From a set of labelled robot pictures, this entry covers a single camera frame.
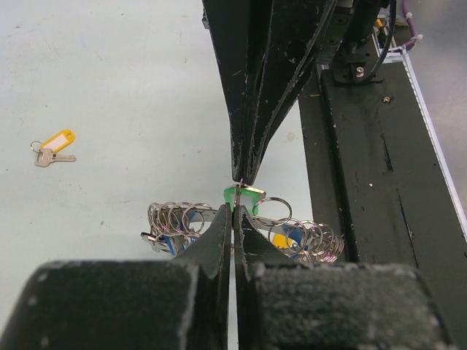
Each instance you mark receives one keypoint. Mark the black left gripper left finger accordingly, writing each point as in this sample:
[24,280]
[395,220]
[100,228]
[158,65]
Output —
[180,303]

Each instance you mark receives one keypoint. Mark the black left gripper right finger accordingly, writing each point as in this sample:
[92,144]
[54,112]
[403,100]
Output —
[282,304]

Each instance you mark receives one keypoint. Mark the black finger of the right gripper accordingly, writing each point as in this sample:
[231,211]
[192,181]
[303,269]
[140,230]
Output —
[293,35]
[239,31]

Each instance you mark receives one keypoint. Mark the metal keyring disc with keys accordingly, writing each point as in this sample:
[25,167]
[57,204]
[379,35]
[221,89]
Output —
[175,226]

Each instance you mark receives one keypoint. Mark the green tagged key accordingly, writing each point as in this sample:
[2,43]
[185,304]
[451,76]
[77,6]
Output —
[241,194]

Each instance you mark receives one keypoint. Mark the yellow tagged key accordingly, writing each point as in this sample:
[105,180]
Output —
[48,152]

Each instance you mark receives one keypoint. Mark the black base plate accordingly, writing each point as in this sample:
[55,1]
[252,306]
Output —
[375,177]

